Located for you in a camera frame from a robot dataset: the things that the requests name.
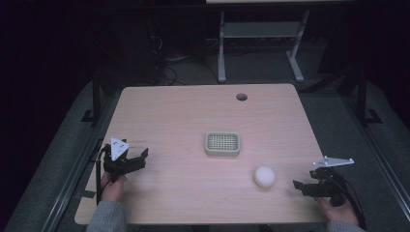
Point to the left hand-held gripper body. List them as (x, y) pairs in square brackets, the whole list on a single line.
[(117, 162)]

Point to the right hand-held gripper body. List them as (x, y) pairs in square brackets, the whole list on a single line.
[(328, 187)]

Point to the white round soap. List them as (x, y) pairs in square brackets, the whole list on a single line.
[(264, 176)]

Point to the beige slotted soap dish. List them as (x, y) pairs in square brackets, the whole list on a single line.
[(222, 144)]

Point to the person's left hand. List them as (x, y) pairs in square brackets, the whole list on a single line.
[(113, 190)]

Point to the person's right hand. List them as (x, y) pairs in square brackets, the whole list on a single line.
[(340, 214)]

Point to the black metal stand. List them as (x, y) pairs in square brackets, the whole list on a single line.
[(95, 96), (362, 96)]

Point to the grey metal rail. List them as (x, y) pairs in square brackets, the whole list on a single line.
[(69, 180), (377, 151)]

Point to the white metal desk frame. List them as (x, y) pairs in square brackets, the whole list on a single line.
[(257, 30)]

